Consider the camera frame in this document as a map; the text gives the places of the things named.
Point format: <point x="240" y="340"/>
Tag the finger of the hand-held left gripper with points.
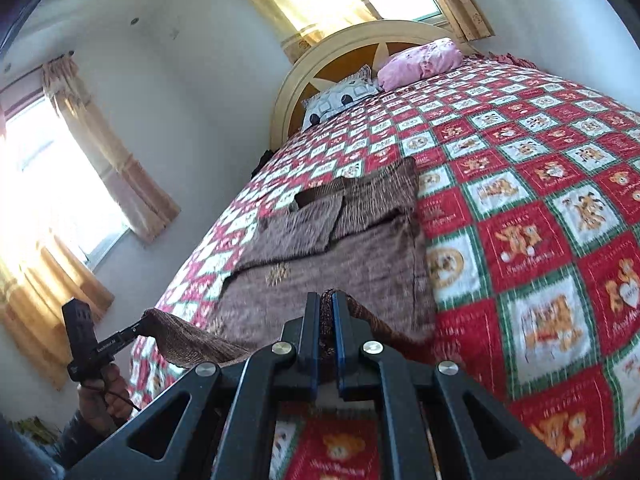
<point x="138" y="331"/>

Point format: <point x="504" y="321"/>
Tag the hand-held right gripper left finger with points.
<point x="312" y="340"/>

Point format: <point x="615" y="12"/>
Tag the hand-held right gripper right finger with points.
<point x="341" y="345"/>

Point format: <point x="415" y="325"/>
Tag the brown knit sweater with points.
<point x="325" y="260"/>

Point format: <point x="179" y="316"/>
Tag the person's left forearm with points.
<point x="75" y="442"/>

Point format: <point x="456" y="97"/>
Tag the person's left hand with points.
<point x="107" y="402"/>

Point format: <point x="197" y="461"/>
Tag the beige patterned curtain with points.
<point x="115" y="160"/>
<point x="457" y="0"/>
<point x="45" y="310"/>

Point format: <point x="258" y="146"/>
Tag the wide side window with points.
<point x="45" y="175"/>

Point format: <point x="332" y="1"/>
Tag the dark cloth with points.
<point x="261" y="162"/>

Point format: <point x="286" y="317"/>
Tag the grey patterned pillow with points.
<point x="340" y="97"/>

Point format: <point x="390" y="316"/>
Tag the red checked printed bedspread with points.
<point x="550" y="210"/>

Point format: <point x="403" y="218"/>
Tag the cream wooden headboard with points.
<point x="295" y="85"/>

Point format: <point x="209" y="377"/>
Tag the pink pillow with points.
<point x="420" y="62"/>

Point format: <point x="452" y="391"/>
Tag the red ruffled cloth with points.
<point x="512" y="60"/>

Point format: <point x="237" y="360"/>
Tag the yellow sunlit curtain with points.
<point x="300" y="5"/>

